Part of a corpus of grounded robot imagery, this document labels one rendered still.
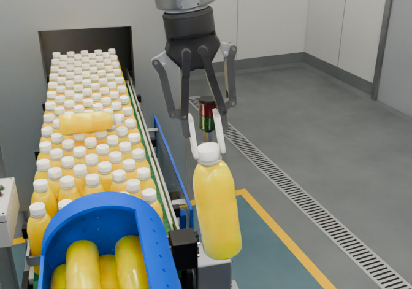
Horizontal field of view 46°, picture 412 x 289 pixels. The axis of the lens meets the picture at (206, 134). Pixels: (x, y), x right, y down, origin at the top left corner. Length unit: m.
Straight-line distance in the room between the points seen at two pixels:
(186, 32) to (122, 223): 0.58
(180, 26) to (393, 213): 2.87
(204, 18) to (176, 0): 0.05
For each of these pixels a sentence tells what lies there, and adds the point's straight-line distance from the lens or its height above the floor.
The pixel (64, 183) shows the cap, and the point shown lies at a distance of 1.45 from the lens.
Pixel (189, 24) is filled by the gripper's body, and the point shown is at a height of 1.66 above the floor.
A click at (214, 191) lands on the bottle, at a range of 0.80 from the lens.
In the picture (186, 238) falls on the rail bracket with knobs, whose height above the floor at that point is 1.00.
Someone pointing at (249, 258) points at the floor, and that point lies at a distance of 2.88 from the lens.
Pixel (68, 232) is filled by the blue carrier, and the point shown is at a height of 1.14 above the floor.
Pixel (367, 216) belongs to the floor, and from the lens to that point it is 3.36.
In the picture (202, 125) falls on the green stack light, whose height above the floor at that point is 1.18.
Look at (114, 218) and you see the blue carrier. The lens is 1.16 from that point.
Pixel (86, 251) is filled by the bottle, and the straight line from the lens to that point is 1.10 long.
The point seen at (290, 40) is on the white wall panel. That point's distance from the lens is 6.24.
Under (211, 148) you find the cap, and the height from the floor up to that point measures 1.45.
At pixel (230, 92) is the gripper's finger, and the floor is 1.55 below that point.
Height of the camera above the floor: 1.81
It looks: 25 degrees down
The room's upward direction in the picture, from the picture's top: straight up
